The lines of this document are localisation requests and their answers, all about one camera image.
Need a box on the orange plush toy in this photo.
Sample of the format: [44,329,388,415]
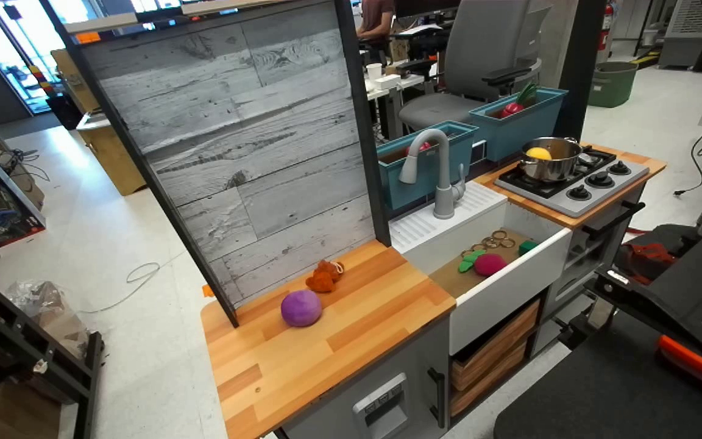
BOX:
[305,260,346,294]

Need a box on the grey toy tap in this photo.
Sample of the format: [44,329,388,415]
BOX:
[399,129,467,220]

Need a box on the purple ball toy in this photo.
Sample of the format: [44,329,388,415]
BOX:
[280,290,324,328]

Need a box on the brown sink mat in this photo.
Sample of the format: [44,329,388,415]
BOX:
[428,227,536,299]

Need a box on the magenta toy with green leaves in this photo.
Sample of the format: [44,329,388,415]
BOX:
[458,249,509,278]

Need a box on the toy kitchen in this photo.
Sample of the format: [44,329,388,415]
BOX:
[40,0,668,439]

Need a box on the white toy sink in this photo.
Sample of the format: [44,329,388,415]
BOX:
[389,182,573,357]

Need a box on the red and green toy vegetable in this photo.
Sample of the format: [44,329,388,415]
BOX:
[496,82,539,120]

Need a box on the grey toy stove top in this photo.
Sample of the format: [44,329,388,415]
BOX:
[495,145,651,219]

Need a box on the teal plastic bin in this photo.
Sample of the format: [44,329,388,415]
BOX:
[377,120,480,213]
[469,87,569,163]

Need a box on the white desk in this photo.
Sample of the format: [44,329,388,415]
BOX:
[363,72,426,142]

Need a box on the bunch of metal rings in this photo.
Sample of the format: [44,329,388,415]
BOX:
[461,229,517,257]

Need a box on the grey cabinet door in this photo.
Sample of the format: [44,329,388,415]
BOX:
[275,316,452,439]

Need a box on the stack of wooden crates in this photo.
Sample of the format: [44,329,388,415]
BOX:
[450,299,541,419]

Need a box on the person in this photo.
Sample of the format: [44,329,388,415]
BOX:
[355,0,396,41]

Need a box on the steel pot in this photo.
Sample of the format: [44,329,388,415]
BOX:
[518,137,584,184]

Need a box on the grey office chair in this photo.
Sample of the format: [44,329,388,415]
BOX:
[398,0,553,132]

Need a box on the oven door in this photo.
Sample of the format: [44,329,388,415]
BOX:
[541,183,648,324]

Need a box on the wooden cabinet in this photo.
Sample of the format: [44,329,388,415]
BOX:
[76,112,148,197]

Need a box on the green bucket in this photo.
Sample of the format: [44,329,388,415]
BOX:
[588,61,640,109]

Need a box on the clear plastic bag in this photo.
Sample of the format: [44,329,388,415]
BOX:
[6,280,90,362]

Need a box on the red fire extinguisher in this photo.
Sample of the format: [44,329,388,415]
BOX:
[597,0,617,53]

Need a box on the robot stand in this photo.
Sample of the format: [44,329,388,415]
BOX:
[494,171,702,439]

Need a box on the black metal shelf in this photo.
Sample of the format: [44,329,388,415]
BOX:
[0,261,105,439]

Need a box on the orange and black clamp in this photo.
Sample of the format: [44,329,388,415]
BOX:
[657,334,702,376]

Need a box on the black cabinet door handle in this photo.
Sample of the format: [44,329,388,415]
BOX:
[427,367,447,429]

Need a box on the white cable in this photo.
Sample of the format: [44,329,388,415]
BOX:
[76,262,162,315]

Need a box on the black oven door handle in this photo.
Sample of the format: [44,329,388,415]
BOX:
[582,200,647,240]

